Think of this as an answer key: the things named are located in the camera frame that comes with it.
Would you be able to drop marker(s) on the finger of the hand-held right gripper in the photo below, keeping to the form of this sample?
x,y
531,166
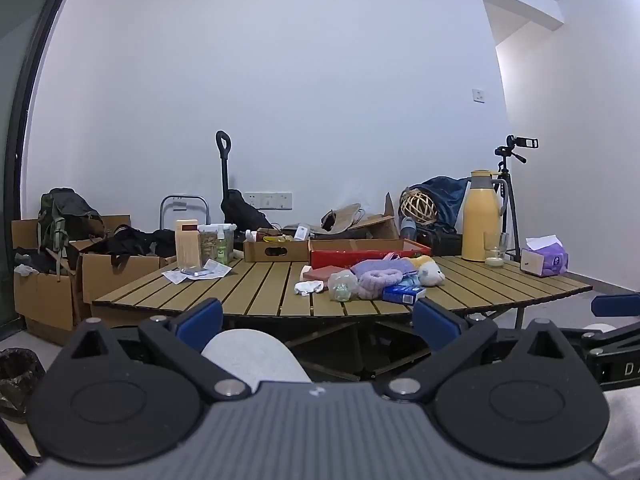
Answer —
x,y
620,341
617,305

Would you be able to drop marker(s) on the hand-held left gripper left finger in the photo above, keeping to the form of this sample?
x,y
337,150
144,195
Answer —
x,y
200,317

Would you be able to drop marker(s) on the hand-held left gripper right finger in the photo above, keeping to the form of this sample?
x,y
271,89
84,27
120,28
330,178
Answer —
x,y
435,322

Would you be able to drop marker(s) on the blue tissue packet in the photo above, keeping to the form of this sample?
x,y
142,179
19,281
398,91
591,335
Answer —
x,y
402,294

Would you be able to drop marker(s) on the yellow white plush toy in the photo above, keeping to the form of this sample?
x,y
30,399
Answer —
x,y
430,272

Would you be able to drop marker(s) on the purple tissue pack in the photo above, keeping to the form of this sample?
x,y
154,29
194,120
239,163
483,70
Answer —
x,y
550,260

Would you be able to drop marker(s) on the clear bag with green item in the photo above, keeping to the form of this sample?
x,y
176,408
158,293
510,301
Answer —
x,y
342,287

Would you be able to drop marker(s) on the orange edged cardboard box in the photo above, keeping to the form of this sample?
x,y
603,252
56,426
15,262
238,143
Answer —
x,y
350,255

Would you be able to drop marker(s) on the white sock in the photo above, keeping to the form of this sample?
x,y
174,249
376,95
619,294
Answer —
x,y
307,288

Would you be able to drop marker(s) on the white papers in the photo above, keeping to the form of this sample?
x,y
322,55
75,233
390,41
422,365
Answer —
x,y
175,276

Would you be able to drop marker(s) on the person's left leg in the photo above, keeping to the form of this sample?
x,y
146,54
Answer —
x,y
250,355

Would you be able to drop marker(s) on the person's leg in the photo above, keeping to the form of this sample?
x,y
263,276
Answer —
x,y
250,355
622,435

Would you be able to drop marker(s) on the person's right leg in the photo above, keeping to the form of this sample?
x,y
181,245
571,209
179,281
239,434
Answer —
x,y
622,435

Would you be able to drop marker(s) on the green spray bottle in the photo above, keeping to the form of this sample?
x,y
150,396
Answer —
x,y
221,250

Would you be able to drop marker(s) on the beige carton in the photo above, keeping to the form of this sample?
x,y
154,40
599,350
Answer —
x,y
187,247

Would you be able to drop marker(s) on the clear storage jar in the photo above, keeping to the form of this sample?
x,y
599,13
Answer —
x,y
210,245

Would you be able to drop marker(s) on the clear drinking glass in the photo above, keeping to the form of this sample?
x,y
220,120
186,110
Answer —
x,y
495,257

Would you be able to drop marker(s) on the brown cardboard box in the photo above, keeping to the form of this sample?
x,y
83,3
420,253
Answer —
x,y
120,272
47,300

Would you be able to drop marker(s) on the blue lidded water bottle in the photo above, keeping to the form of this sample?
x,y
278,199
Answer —
x,y
408,230

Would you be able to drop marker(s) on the black clothes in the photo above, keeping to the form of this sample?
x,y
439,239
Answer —
x,y
135,240

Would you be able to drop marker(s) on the yellow item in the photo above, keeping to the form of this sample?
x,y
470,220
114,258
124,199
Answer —
x,y
275,239

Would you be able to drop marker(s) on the red printed cardboard box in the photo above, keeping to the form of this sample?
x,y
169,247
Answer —
x,y
380,227

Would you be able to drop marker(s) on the yellow thermos jug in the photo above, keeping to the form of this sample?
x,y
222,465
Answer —
x,y
479,220

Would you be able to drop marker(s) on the small cardboard box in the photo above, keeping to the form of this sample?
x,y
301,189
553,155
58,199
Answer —
x,y
295,255

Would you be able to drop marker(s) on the black trolley bag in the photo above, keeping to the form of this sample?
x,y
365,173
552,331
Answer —
x,y
242,210

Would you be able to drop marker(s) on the woven rattan ball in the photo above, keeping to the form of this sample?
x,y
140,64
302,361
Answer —
x,y
419,207

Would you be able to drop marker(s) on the dark blue cloth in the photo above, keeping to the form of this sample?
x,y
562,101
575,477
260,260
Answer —
x,y
447,195

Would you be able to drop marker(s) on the beige fluffy mat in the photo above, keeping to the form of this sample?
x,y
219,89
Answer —
x,y
345,220

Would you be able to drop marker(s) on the dark backpack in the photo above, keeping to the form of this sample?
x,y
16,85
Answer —
x,y
65,210

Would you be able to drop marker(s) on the black lined trash bin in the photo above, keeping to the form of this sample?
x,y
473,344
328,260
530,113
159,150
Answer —
x,y
20,375

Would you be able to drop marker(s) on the black framed glass door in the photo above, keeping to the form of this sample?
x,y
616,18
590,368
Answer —
x,y
15,85

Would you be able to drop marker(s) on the metal folding chair frame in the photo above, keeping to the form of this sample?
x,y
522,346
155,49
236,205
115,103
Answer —
x,y
182,197

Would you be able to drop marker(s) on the white wall socket strip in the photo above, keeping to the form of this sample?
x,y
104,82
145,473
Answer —
x,y
270,200

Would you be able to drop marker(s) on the black camera tripod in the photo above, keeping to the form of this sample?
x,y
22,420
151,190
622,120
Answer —
x,y
503,152

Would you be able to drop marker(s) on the black video camera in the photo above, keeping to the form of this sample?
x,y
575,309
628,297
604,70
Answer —
x,y
525,142

